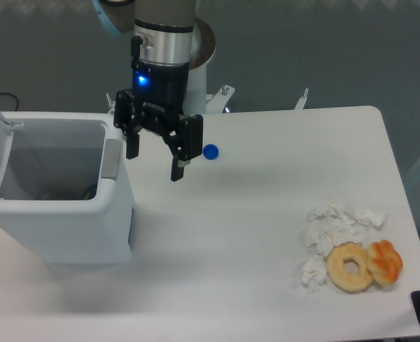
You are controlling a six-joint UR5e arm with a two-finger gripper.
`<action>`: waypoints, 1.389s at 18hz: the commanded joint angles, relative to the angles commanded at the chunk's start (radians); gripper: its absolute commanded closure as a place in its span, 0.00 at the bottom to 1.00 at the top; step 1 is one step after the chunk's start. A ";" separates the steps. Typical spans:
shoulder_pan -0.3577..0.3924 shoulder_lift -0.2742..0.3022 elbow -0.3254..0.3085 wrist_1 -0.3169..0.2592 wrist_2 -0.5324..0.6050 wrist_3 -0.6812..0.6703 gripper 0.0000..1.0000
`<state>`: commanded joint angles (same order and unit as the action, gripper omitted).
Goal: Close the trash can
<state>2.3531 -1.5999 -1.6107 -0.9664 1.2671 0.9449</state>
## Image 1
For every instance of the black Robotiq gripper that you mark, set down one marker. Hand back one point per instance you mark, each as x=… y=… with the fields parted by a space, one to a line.
x=155 y=103

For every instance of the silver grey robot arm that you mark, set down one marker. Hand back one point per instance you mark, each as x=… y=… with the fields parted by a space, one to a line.
x=160 y=48

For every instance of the blue bottle cap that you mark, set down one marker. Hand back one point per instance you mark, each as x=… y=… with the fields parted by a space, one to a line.
x=210 y=151

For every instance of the white trash can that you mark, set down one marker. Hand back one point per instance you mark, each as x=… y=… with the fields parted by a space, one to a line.
x=65 y=194

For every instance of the large crumpled white tissue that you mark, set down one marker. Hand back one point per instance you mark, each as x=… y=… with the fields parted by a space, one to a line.
x=334 y=224

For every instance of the small crumpled white tissue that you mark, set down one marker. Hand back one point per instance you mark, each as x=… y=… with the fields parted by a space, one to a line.
x=314 y=273

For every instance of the orange twisted bread roll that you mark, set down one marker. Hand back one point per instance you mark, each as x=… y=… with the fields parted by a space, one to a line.
x=384 y=262

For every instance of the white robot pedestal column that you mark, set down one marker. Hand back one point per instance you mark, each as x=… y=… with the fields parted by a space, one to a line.
x=203 y=47

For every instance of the plain ring donut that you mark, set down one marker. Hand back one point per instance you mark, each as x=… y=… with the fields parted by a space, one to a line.
x=347 y=268

